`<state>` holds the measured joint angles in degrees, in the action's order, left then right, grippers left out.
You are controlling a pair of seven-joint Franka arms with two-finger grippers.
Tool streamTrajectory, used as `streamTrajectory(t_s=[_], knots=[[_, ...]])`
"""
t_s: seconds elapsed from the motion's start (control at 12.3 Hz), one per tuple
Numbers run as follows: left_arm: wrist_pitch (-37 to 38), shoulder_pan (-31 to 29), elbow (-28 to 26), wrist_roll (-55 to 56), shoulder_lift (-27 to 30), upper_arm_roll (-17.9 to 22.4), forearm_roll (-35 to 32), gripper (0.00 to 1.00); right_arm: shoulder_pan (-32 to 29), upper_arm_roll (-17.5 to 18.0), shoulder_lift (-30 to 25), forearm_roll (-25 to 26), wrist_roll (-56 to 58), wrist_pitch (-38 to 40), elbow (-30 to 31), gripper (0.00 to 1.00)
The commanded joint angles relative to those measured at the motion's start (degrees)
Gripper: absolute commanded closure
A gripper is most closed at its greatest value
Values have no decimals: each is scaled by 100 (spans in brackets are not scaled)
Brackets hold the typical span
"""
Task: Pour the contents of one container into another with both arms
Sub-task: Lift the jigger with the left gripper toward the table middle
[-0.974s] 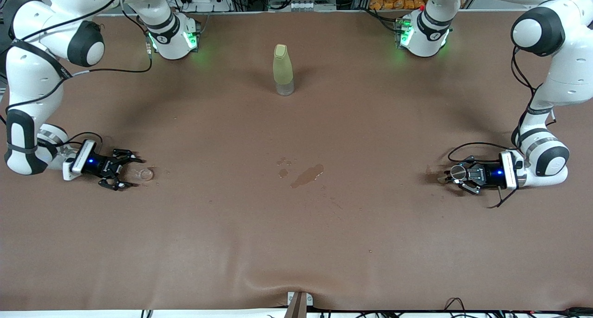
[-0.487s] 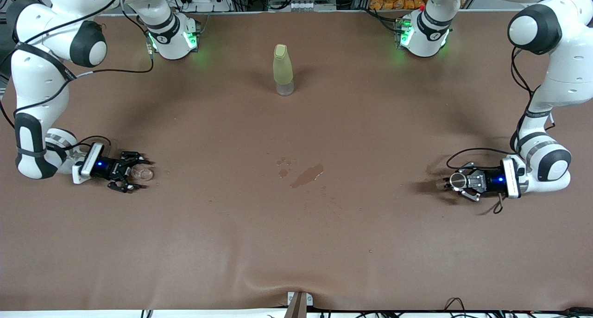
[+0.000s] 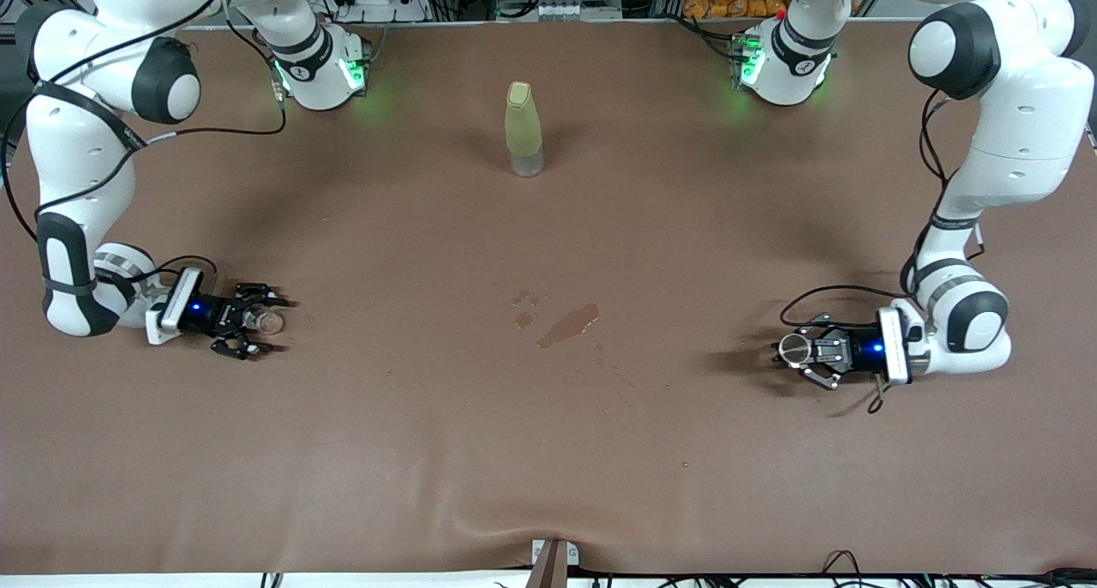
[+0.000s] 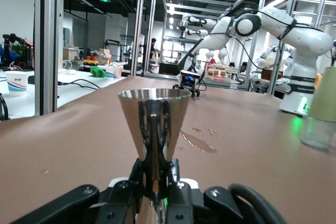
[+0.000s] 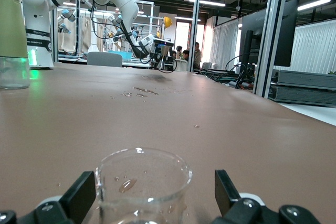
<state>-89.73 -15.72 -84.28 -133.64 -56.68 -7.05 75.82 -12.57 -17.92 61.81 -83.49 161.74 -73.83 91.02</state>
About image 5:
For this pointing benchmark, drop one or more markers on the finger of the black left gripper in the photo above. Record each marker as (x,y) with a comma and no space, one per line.
(156,60)
(170,59)

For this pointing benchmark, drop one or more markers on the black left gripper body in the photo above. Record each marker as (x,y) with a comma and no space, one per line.
(156,51)

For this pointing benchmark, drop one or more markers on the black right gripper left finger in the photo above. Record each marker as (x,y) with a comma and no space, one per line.
(81,190)

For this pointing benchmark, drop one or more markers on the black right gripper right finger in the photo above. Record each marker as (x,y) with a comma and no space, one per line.
(223,190)

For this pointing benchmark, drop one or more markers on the clear glass beaker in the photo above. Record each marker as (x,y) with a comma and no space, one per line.
(141,208)

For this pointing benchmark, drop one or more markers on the grey blue background robot arm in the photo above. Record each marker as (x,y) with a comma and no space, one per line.
(67,14)
(115,20)

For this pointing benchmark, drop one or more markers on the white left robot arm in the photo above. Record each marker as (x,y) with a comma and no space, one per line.
(39,11)

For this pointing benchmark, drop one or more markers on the green shaker bottle clear base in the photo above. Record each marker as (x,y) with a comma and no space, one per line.
(10,37)

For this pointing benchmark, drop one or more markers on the white mesh office chair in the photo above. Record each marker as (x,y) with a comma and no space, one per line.
(182,65)

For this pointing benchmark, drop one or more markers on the seated person dark hair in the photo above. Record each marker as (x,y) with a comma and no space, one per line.
(186,54)

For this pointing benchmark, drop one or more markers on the person in brown jacket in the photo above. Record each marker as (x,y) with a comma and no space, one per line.
(197,56)

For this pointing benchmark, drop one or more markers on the blue plastic bin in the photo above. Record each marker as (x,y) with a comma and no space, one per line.
(126,54)

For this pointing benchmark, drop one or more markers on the yellow hard hat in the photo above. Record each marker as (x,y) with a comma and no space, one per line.
(168,21)

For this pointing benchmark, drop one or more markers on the large brown liquid puddle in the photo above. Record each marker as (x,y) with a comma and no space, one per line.
(147,91)

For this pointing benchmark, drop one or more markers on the small brown liquid puddle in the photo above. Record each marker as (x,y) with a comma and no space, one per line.
(126,94)

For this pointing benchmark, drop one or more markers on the grey office chair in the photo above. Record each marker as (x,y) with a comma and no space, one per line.
(105,60)

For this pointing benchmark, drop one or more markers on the brown table mat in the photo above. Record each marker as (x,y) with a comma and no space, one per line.
(78,129)

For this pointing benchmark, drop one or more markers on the black Huawei monitor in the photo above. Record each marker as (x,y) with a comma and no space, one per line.
(286,37)

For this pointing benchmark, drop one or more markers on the grey flat equipment box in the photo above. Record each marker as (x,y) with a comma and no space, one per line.
(302,98)
(304,79)

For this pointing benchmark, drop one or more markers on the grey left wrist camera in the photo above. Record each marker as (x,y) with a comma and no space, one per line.
(163,42)

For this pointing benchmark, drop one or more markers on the silver aluminium frame post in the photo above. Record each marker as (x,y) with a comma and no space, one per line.
(54,37)
(267,51)
(195,24)

